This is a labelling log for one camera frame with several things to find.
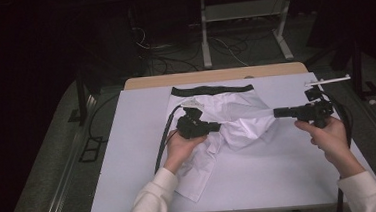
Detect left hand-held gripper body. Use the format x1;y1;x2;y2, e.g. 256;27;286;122
175;105;211;141

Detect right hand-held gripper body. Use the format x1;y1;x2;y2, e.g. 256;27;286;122
294;84;336;131

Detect white shorts with black waistband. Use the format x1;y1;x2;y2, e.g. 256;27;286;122
163;79;283;204

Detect person's left hand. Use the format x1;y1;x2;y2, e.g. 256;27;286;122
160;128;212;176

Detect person's right hand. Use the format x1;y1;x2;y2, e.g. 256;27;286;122
293;113;366;182

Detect white rod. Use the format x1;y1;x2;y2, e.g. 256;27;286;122
303;74;352;88

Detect black metal stand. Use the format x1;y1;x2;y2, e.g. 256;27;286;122
347;38;376;101
64;68;95;127

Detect white metal stand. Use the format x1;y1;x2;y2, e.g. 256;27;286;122
198;0;299;69

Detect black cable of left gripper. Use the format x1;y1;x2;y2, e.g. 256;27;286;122
149;104;189;175

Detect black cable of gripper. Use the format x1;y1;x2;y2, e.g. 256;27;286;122
149;104;189;175
321;89;361;212

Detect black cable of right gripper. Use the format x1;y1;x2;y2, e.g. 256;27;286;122
321;89;361;212

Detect tangle of floor cables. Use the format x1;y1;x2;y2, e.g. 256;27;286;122
131;18;252;78

